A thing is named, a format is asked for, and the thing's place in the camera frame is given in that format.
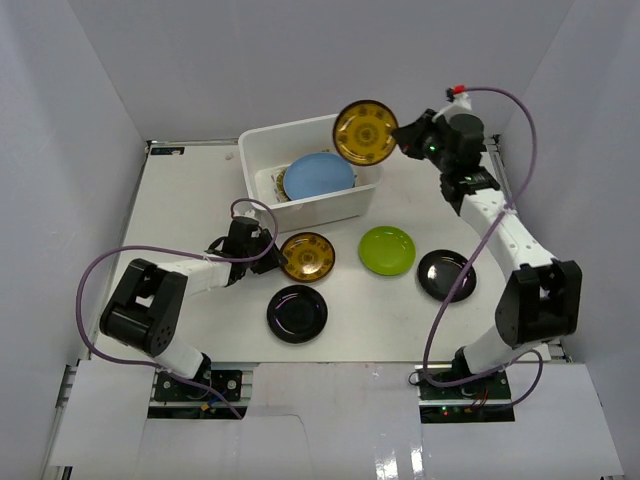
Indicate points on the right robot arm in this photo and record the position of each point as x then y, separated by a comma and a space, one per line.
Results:
541, 298

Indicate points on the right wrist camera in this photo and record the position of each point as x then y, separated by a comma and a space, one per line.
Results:
458, 103

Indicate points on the black plate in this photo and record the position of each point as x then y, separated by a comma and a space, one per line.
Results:
437, 272
297, 314

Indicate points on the green round plate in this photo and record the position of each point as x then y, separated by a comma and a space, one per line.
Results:
387, 251

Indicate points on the yellow patterned plate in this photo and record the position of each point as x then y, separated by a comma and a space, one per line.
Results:
310, 257
362, 133

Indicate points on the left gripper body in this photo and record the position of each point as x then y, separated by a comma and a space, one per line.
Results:
266, 250

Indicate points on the blue round plate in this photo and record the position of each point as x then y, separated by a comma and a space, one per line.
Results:
320, 175

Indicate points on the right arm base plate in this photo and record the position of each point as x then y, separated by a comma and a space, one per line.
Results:
487, 400

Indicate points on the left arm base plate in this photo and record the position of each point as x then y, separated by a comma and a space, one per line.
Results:
172, 399

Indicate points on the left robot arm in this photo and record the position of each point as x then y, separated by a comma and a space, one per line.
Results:
143, 311

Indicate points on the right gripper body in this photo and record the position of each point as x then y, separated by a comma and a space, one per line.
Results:
429, 141

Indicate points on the left black corner label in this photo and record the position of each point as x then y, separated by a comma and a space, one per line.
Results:
167, 151

